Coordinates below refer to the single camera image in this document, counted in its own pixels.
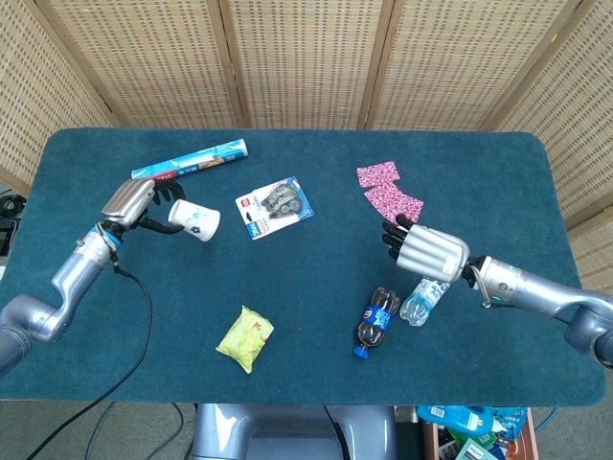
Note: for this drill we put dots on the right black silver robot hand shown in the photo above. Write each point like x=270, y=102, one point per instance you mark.
x=431, y=251

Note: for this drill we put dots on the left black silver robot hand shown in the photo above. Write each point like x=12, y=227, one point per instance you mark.
x=127, y=203

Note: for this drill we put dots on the white paper cup flower print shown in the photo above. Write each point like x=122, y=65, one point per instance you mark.
x=196, y=220

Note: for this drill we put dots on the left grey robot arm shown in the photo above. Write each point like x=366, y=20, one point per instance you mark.
x=81, y=266

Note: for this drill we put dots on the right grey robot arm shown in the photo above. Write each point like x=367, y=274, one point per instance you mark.
x=527, y=287

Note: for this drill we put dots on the clear water bottle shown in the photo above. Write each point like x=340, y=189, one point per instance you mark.
x=421, y=304

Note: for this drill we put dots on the pink patterned cloth piece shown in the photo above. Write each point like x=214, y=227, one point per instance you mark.
x=378, y=174
x=395, y=203

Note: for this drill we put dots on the cola bottle blue label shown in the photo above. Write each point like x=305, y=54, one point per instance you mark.
x=376, y=321

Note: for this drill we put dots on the plastic wrap roll box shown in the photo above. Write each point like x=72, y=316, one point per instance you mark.
x=206, y=158

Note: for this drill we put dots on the teal table mat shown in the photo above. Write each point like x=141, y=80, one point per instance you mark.
x=311, y=287

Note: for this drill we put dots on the black electronic device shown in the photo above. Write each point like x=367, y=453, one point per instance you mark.
x=6, y=235

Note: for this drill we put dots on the correction tape blister pack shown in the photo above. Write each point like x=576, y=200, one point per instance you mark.
x=273, y=206

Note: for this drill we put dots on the blue detergent bottle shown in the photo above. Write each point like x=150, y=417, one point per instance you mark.
x=455, y=417

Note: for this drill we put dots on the yellow-green snack bag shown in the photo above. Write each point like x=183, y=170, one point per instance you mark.
x=244, y=340

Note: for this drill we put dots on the blue printed pouch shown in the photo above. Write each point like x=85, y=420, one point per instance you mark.
x=510, y=419

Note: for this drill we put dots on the teal product box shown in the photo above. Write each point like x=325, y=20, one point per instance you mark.
x=474, y=450

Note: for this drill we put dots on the brown storage box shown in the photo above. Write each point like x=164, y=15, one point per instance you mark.
x=531, y=443

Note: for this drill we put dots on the bamboo folding screen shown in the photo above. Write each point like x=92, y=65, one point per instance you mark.
x=306, y=62

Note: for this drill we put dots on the grey robot torso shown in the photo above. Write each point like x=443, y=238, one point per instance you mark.
x=287, y=431

